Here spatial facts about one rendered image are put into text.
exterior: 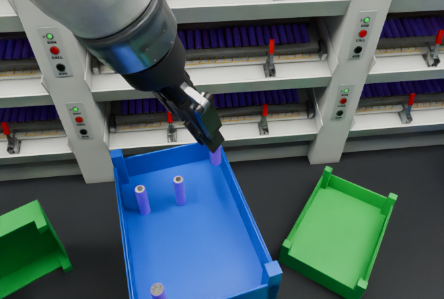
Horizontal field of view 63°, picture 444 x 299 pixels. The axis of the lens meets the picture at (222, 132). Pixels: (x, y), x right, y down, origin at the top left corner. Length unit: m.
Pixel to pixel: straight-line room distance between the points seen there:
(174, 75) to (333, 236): 0.75
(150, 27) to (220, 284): 0.40
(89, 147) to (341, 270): 0.73
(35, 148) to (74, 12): 0.85
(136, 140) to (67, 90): 0.24
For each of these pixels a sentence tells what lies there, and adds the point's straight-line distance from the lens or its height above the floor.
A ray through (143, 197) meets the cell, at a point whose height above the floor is 0.37.
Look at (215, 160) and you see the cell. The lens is 0.60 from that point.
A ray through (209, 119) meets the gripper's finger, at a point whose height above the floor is 0.57.
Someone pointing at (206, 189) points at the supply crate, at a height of 0.32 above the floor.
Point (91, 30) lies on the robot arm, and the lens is 0.33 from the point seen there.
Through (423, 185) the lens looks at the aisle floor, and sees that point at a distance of 1.26.
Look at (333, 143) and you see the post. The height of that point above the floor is 0.09.
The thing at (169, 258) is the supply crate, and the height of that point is 0.32.
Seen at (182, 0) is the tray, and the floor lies 0.54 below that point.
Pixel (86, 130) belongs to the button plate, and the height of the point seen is 0.22.
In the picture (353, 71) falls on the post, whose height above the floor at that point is 0.35.
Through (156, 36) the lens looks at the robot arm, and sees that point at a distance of 0.35.
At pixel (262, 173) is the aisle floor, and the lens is 1.14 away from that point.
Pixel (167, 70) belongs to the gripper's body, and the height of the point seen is 0.65.
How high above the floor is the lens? 0.86
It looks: 43 degrees down
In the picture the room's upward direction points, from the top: straight up
